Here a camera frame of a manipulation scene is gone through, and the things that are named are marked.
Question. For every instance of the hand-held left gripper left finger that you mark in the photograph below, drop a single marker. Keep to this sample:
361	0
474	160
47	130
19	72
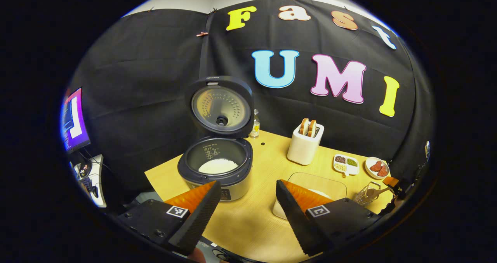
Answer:
198	220

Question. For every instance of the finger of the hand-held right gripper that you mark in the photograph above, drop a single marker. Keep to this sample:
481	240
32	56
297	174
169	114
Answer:
390	182

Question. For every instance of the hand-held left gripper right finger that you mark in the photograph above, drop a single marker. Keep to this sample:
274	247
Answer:
295	220

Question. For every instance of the wooden spoon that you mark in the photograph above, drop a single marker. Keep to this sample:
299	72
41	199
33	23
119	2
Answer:
372	193

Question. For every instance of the clear chopstick holder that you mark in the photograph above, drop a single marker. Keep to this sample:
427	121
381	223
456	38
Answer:
363	197

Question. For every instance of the white rice pile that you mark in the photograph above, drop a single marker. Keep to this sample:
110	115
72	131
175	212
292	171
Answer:
218	166

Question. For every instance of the dark grey rice cooker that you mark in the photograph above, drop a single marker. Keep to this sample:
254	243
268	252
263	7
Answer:
217	108

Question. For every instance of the red meat piece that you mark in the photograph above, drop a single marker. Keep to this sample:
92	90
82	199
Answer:
375	166
383	171

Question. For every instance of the white round plate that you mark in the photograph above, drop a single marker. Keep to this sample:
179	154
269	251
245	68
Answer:
369	163

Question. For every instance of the white container with clear lid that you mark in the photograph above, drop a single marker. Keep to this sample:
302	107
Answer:
310	183

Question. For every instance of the white divided grain dish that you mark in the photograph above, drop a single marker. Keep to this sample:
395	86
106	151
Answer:
345	170

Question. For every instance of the white toaster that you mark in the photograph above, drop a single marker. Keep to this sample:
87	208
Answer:
304	150

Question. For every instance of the toast slice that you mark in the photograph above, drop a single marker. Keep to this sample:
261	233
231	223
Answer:
311	128
304	126

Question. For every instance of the glass bottle with yellow label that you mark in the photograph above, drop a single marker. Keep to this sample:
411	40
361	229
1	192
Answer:
255	129

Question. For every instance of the white side desk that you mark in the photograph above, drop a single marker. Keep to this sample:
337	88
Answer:
97	185

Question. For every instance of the black backdrop cloth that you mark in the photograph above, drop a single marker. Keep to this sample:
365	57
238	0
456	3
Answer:
155	80

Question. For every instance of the computer monitor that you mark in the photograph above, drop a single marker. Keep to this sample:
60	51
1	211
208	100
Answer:
73	119

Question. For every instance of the red cloth clip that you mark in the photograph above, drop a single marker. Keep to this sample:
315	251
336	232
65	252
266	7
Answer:
202	33

